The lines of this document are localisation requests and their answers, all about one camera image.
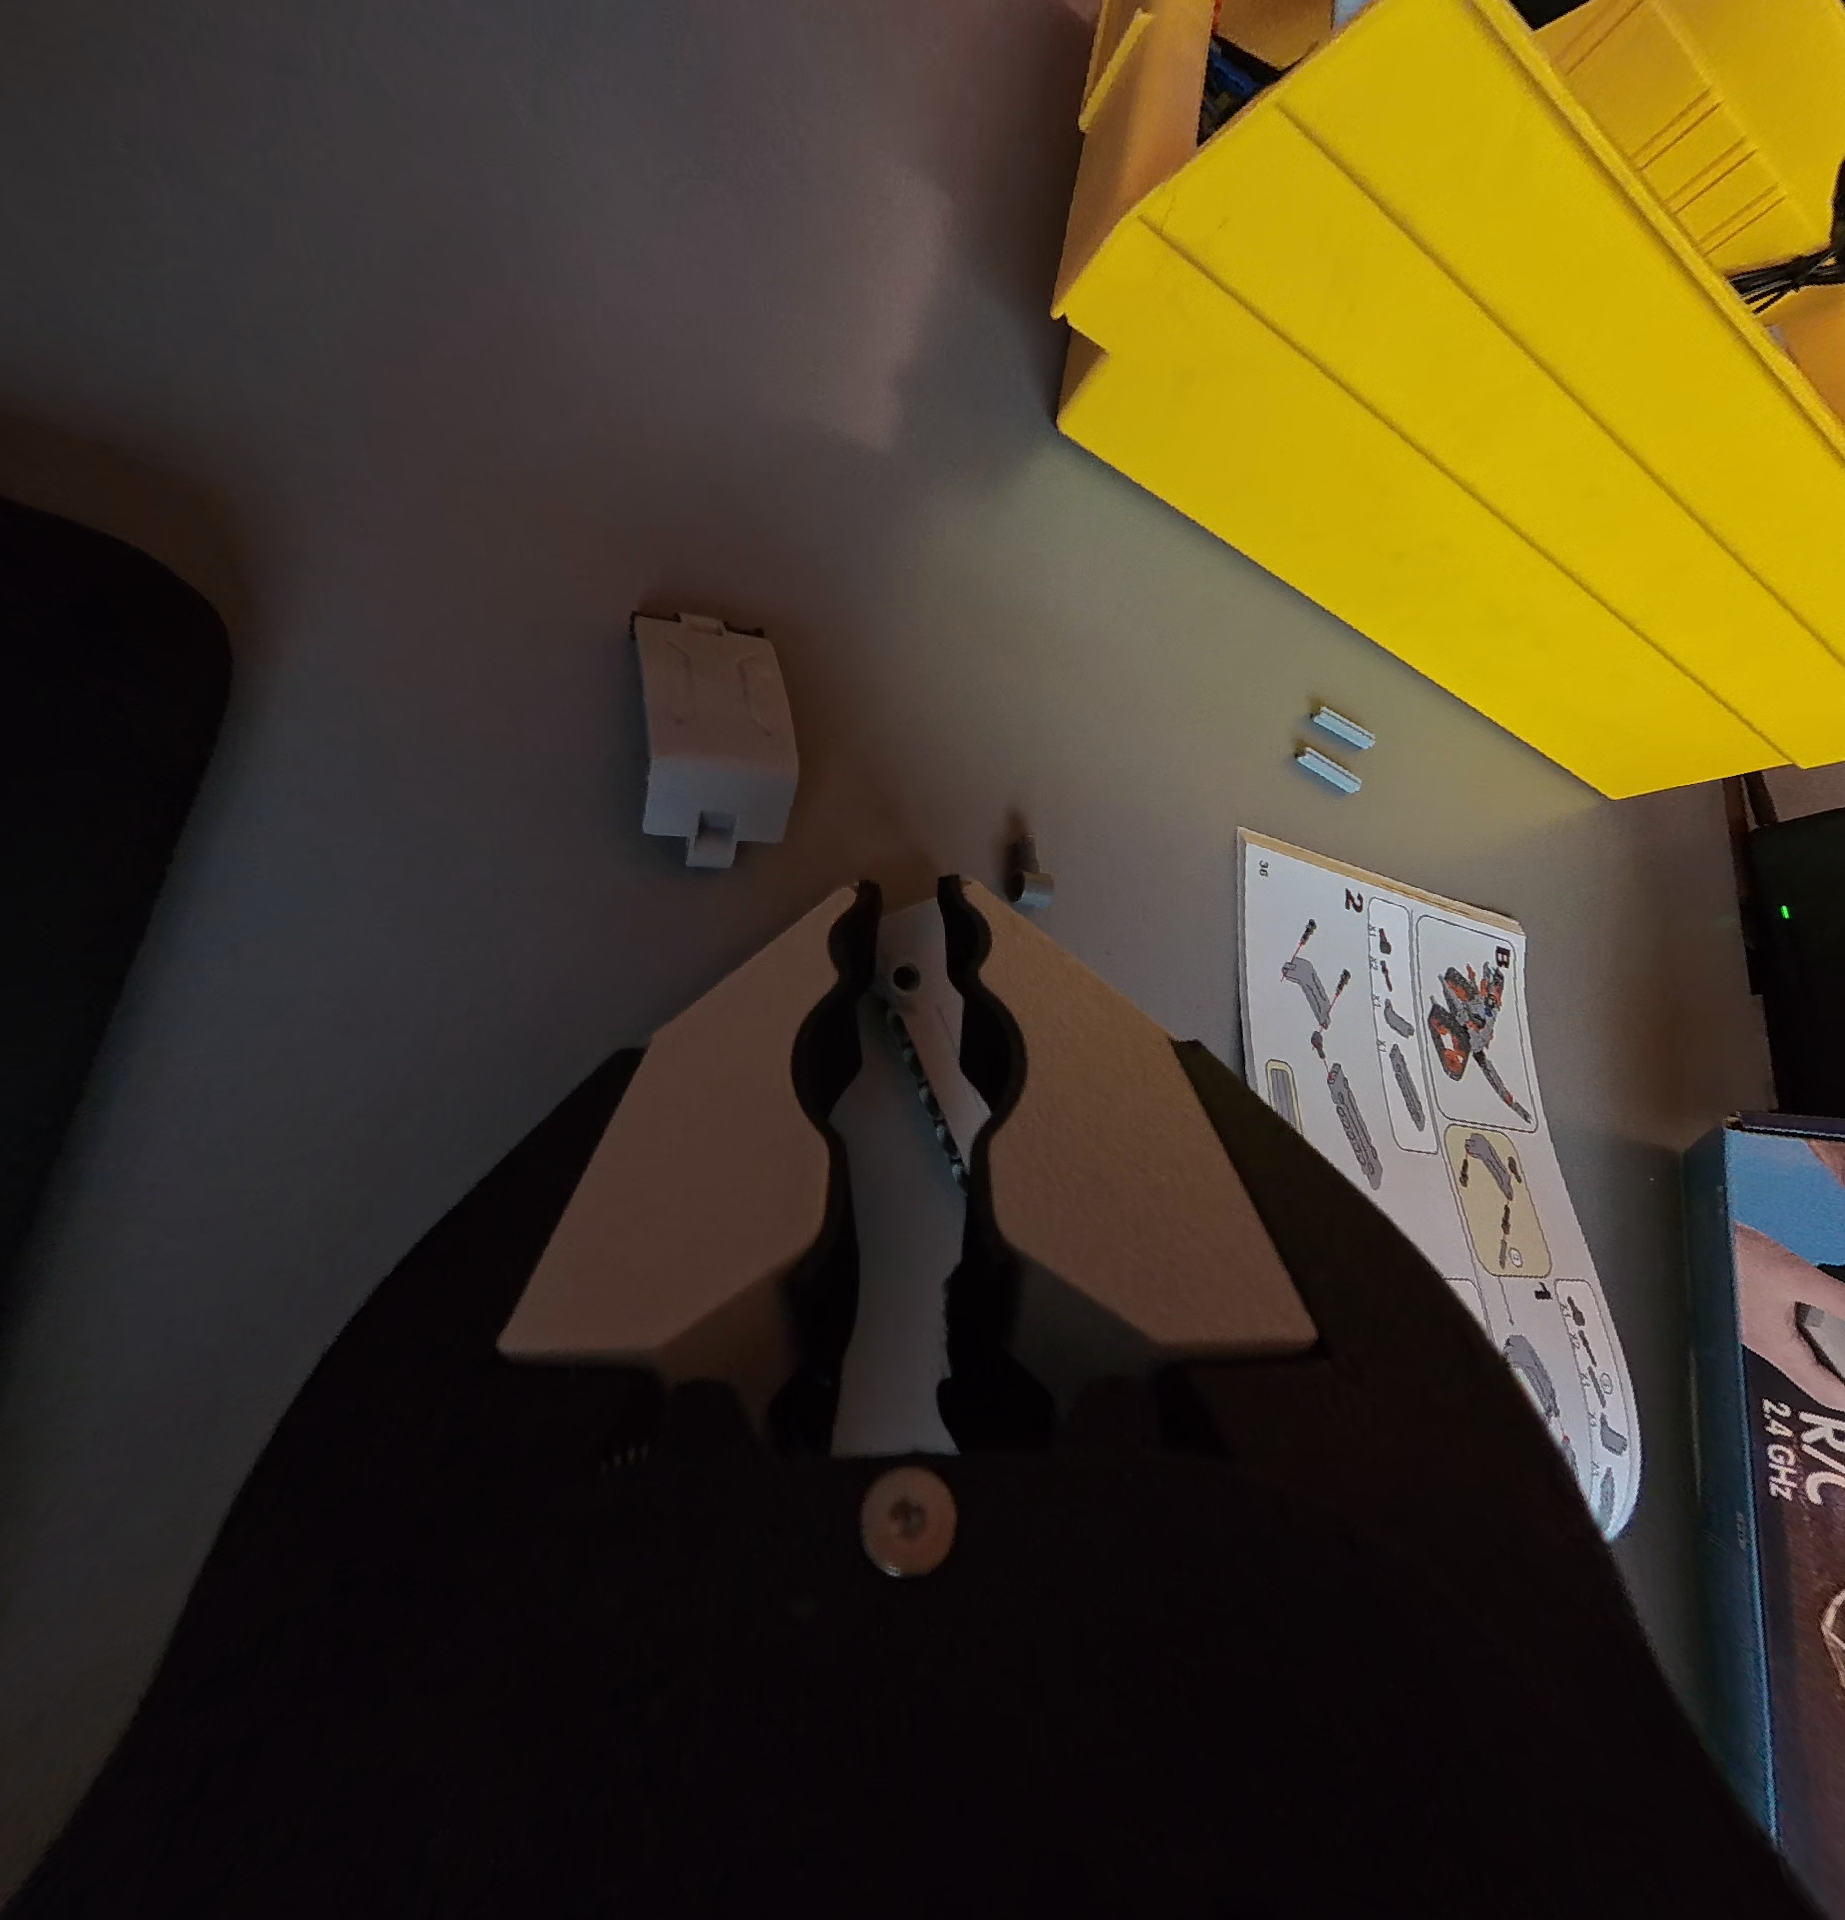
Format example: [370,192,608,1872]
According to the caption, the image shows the yellow storage bin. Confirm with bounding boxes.
[1051,0,1845,801]

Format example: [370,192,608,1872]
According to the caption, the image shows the black perforated chair armrest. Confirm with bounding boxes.
[0,486,237,1451]

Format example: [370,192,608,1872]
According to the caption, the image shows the black device with green light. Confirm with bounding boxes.
[1737,771,1845,1118]

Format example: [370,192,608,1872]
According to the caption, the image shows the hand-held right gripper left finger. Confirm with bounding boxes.
[499,882,884,1453]

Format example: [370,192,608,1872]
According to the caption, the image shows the black cable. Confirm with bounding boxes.
[1729,126,1845,314]

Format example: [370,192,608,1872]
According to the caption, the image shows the grey desk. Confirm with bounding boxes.
[0,0,1845,1920]

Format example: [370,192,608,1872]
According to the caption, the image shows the blue robot kit box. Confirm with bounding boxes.
[1681,1112,1845,1920]

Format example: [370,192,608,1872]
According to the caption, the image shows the building pieces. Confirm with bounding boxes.
[1196,0,1382,152]

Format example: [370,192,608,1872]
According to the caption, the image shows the grey assembled beam piece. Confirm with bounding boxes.
[831,897,1000,1457]

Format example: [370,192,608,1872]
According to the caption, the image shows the open instruction booklet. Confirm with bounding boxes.
[1234,826,1647,1546]

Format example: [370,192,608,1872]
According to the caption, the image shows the grey curved building piece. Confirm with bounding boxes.
[631,609,801,873]

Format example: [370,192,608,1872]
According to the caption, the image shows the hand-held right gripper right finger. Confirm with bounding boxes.
[938,877,1319,1453]

